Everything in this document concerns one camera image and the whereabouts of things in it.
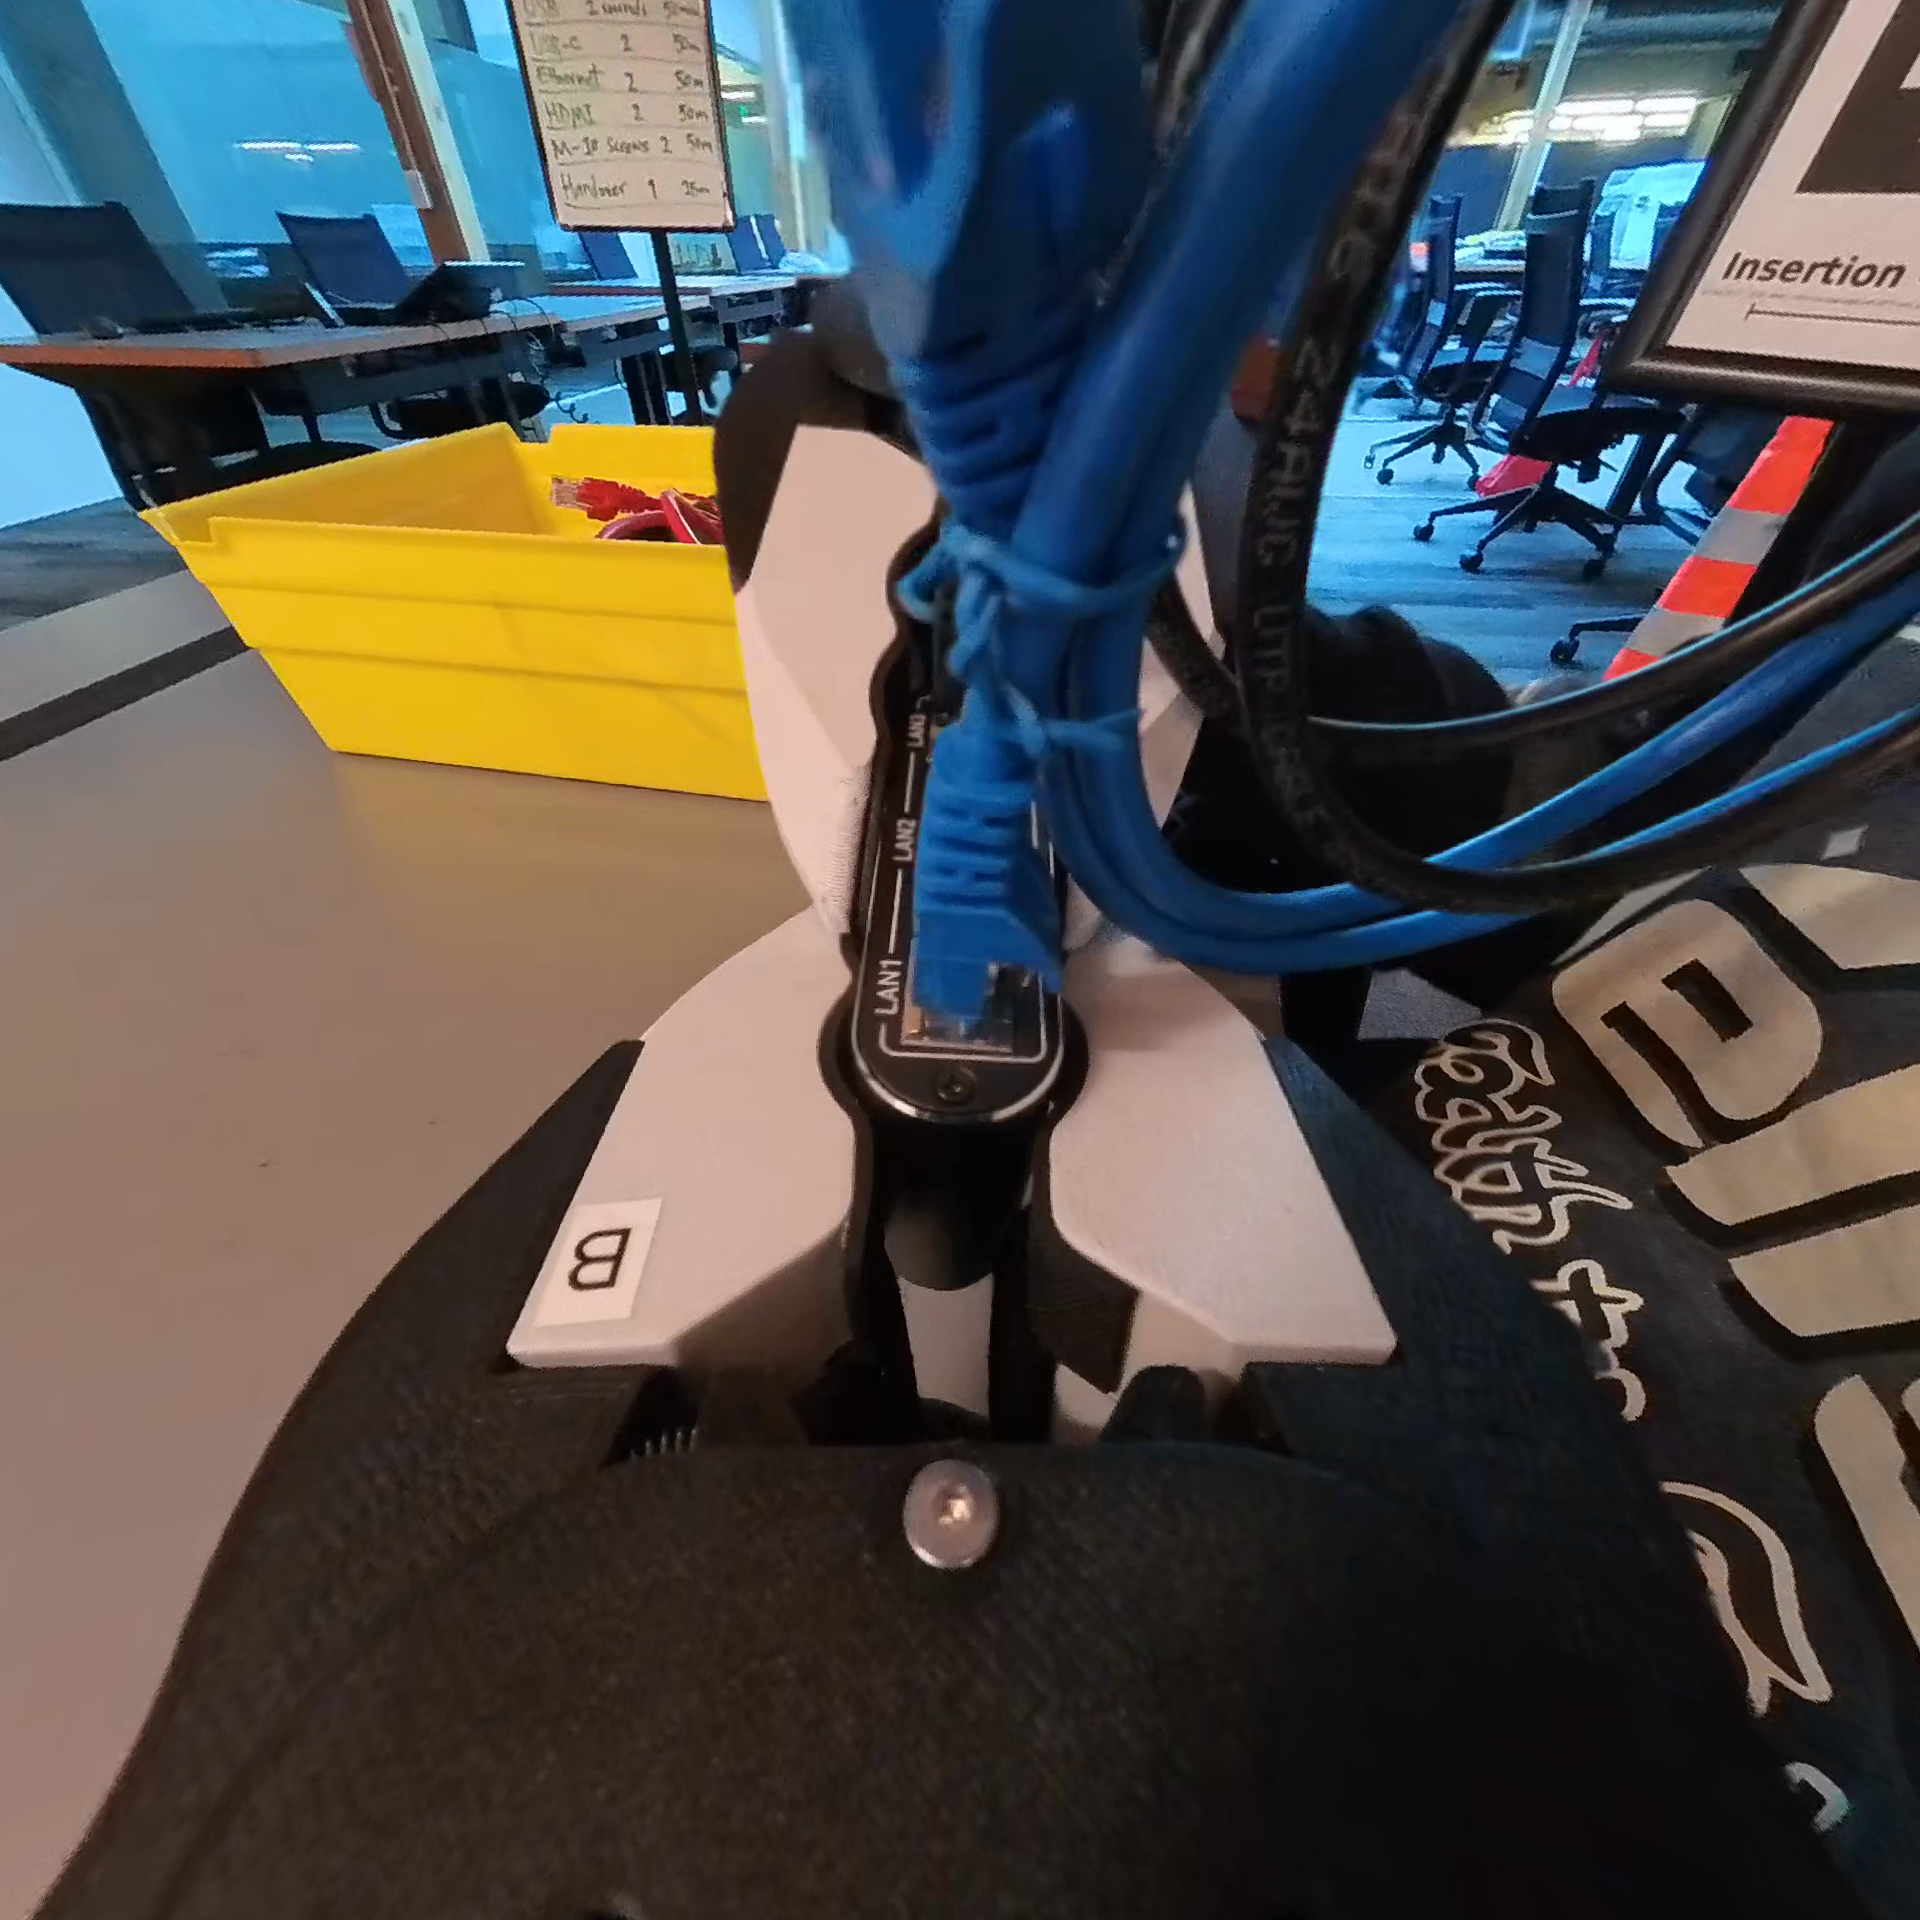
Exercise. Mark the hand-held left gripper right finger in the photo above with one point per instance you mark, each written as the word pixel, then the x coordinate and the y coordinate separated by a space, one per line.
pixel 1214 1184

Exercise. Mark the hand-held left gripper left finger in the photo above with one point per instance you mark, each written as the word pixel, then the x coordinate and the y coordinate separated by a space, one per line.
pixel 705 1172

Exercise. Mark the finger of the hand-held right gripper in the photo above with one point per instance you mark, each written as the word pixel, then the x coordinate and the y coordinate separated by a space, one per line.
pixel 1170 698
pixel 819 661

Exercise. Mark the black multi-port network device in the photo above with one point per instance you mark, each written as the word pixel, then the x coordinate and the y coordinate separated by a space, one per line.
pixel 945 1089

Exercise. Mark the grey office desk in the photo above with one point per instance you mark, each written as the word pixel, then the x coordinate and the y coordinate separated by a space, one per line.
pixel 630 305

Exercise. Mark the whiteboard sign on stand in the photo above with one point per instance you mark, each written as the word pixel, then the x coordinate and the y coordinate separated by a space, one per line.
pixel 630 119

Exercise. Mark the yellow plastic bin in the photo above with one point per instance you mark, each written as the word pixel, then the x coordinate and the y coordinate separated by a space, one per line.
pixel 451 645

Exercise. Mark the black office chair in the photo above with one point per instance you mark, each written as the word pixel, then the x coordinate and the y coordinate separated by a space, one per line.
pixel 1440 329
pixel 345 254
pixel 89 263
pixel 1545 390

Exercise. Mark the person's dark printed shirt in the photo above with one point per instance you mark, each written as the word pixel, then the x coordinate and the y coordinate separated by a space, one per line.
pixel 1725 1349

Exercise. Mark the wooden office desk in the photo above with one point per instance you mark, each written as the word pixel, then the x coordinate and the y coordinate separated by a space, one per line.
pixel 225 341

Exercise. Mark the orange traffic cone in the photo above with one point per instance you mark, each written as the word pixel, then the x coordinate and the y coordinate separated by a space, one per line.
pixel 1725 541

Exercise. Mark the black framed sign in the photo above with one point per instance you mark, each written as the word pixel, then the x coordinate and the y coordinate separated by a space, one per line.
pixel 1800 224

